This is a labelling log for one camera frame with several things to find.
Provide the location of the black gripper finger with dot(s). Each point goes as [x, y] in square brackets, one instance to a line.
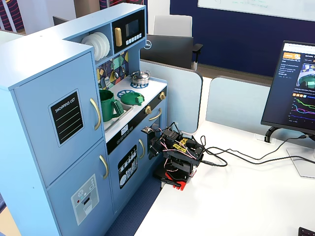
[152, 152]
[159, 149]

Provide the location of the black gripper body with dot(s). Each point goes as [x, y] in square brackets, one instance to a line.
[153, 147]

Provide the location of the green round lid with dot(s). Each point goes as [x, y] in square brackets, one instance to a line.
[129, 98]

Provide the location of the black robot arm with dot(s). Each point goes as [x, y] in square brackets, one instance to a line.
[182, 157]

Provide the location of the steel pot lid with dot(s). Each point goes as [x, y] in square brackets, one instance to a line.
[139, 74]

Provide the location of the blue oven door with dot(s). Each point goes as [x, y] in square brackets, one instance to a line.
[157, 123]

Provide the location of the gold stove knob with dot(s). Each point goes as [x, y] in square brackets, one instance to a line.
[162, 95]
[148, 109]

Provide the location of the blue dishwasher door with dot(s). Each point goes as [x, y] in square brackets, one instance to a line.
[118, 159]

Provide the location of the red table clamp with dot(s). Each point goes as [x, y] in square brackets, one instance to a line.
[178, 180]

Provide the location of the light blue desk divider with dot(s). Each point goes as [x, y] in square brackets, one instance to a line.
[236, 103]
[182, 98]

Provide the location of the grey toy sink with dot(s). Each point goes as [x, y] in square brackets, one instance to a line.
[115, 120]

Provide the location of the small steel pot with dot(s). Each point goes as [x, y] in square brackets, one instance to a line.
[140, 80]

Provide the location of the steel toy spoon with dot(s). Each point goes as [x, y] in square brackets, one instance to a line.
[122, 70]

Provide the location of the steel toy ladle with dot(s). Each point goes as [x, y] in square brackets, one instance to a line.
[116, 74]

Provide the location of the steel toy spatula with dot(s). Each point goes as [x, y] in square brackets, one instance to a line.
[107, 81]

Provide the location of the black Dell monitor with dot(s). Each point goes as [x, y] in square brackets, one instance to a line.
[167, 51]

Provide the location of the black shopping list board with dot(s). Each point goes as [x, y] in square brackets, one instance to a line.
[66, 118]

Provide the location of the blue fridge door with dispenser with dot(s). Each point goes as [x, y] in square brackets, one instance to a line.
[61, 172]

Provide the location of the white toy plate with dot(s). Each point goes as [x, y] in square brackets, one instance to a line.
[88, 45]
[100, 46]
[107, 44]

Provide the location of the white office chair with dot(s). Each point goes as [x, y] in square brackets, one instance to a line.
[172, 25]

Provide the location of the black toy microwave door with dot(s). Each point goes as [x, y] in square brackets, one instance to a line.
[133, 28]

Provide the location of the blue fridge door with list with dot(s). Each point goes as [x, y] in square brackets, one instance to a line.
[32, 118]

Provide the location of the lit computer monitor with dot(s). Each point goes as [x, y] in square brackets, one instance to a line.
[290, 86]

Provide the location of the silver monitor stand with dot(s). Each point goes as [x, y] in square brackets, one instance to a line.
[302, 164]

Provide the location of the blue wooden toy kitchen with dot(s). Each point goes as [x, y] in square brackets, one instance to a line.
[37, 49]

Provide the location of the white whiteboard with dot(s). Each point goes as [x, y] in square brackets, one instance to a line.
[258, 7]

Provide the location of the black keyboard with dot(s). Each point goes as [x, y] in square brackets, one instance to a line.
[307, 232]

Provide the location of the small camera circuit board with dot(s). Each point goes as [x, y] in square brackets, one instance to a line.
[147, 130]

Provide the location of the black desk bracket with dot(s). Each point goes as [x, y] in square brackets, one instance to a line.
[269, 134]

